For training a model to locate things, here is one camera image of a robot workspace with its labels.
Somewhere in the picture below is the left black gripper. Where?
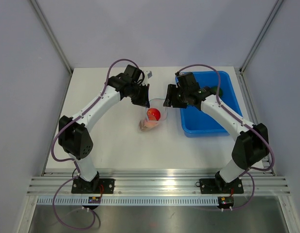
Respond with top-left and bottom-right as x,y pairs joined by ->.
129,83 -> 150,108

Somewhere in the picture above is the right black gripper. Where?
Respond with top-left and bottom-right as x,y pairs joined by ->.
163,84 -> 189,109

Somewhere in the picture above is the clear zip top bag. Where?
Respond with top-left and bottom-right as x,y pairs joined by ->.
139,98 -> 168,132

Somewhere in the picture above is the red apple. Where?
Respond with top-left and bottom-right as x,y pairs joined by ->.
146,108 -> 161,121

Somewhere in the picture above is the pink peach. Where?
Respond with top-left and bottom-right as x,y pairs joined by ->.
143,120 -> 160,129

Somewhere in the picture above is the green lime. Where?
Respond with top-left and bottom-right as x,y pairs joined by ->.
211,86 -> 223,98

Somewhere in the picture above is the brown orange fruit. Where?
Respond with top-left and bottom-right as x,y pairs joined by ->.
139,119 -> 150,132

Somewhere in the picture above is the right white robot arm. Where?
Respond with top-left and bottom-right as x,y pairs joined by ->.
163,72 -> 271,192

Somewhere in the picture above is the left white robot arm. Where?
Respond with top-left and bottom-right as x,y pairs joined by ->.
57,65 -> 150,194

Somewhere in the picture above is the blue plastic bin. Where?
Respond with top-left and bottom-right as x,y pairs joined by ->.
175,70 -> 244,138

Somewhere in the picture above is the right circuit board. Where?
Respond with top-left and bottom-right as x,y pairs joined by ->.
218,196 -> 234,208

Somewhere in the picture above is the circuit board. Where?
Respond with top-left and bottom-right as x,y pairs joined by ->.
218,196 -> 234,208
88,197 -> 101,203

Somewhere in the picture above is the left circuit board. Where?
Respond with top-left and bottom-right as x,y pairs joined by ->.
88,197 -> 101,203

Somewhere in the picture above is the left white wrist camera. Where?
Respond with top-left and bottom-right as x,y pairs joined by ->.
143,70 -> 153,79

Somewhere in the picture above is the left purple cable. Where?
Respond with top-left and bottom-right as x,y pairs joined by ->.
50,58 -> 141,230

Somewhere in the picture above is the purple cable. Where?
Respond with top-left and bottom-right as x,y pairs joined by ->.
50,58 -> 141,230
175,64 -> 276,211

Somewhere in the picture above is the right aluminium frame post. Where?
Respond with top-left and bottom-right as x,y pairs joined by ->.
239,0 -> 285,75

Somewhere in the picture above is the aluminium frame post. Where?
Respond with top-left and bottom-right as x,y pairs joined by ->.
239,0 -> 285,75
28,0 -> 73,77

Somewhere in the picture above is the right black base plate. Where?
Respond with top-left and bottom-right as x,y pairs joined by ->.
195,178 -> 244,194

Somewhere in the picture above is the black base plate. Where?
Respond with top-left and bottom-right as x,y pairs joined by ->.
71,178 -> 115,194
195,178 -> 244,194

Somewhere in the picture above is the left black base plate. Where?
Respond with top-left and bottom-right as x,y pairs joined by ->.
71,178 -> 115,194

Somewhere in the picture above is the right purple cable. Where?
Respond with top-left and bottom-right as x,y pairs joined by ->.
175,64 -> 276,211

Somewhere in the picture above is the left aluminium frame post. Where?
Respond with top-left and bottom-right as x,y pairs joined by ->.
28,0 -> 73,77

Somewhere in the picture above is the white slotted cable duct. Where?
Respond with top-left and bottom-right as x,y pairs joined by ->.
37,196 -> 218,206

